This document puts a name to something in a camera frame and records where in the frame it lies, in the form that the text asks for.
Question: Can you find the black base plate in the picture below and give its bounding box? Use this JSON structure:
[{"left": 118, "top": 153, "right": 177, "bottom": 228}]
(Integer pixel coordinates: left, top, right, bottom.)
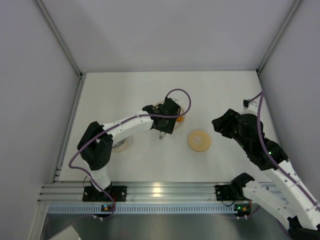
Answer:
[
  {"left": 215, "top": 184, "right": 245, "bottom": 201},
  {"left": 82, "top": 185, "right": 128, "bottom": 202}
]

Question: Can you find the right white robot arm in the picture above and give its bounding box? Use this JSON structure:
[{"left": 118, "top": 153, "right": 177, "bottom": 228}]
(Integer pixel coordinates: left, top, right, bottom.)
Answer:
[{"left": 211, "top": 109, "right": 320, "bottom": 240}]

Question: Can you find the cream steel lunch container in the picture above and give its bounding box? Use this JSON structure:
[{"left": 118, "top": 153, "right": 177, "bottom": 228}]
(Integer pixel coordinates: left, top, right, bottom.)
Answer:
[{"left": 112, "top": 138, "right": 129, "bottom": 153}]

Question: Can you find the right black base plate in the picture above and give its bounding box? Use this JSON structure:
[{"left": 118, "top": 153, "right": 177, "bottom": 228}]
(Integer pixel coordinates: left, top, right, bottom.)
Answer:
[{"left": 215, "top": 184, "right": 245, "bottom": 201}]

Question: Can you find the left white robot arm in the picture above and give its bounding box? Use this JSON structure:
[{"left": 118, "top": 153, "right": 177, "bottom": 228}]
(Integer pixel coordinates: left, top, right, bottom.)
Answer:
[{"left": 77, "top": 97, "right": 184, "bottom": 193}]

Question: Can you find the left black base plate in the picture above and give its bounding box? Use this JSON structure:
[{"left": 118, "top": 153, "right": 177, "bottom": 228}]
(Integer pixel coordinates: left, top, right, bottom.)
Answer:
[{"left": 82, "top": 185, "right": 128, "bottom": 202}]

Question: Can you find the cream ceramic plate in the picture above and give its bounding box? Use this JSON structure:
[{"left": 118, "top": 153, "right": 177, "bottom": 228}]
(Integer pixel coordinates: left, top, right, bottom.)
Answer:
[{"left": 155, "top": 98, "right": 185, "bottom": 130}]

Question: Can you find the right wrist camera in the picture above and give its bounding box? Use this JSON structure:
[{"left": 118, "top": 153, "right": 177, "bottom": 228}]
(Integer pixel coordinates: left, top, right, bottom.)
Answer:
[{"left": 240, "top": 99, "right": 258, "bottom": 116}]

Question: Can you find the grey slotted cable duct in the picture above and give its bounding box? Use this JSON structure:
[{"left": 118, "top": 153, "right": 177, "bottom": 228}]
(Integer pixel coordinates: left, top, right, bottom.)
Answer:
[{"left": 47, "top": 203, "right": 249, "bottom": 215}]

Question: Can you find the aluminium mounting rail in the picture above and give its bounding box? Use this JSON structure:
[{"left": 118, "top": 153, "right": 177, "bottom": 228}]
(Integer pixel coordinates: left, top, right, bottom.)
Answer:
[{"left": 37, "top": 181, "right": 283, "bottom": 205}]

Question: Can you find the beige round lid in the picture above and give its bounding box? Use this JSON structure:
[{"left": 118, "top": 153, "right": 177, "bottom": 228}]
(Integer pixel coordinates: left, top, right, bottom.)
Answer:
[{"left": 187, "top": 130, "right": 212, "bottom": 152}]

